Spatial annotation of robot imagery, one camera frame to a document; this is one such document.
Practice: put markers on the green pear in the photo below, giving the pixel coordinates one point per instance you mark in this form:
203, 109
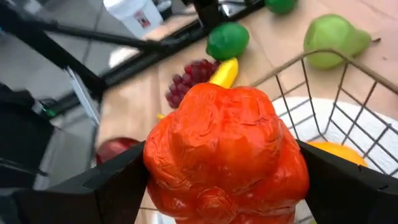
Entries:
332, 37

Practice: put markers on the silver frame corner bracket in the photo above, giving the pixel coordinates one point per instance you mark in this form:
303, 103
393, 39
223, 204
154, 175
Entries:
84, 96

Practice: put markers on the green lime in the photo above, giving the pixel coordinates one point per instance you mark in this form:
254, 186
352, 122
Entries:
281, 5
227, 40

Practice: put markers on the yellow banana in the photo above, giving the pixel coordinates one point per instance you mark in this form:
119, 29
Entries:
225, 73

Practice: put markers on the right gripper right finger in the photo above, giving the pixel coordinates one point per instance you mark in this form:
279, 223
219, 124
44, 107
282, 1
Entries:
357, 199

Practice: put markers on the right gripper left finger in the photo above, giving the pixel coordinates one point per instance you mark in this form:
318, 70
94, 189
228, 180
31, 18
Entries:
77, 202

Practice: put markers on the white bucket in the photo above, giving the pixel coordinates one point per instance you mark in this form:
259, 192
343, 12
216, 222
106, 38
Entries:
130, 15

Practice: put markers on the orange bell pepper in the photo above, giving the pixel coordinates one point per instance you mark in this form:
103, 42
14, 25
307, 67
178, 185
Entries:
224, 149

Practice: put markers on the red grape bunch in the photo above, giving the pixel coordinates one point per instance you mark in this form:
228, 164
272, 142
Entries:
186, 81

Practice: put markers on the dark red apple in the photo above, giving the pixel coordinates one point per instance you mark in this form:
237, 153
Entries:
113, 149

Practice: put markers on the yellow-orange mango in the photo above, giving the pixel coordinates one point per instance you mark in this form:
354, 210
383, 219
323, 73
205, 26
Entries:
335, 151

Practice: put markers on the black aluminium table frame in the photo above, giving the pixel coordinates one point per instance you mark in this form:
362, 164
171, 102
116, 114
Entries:
84, 77

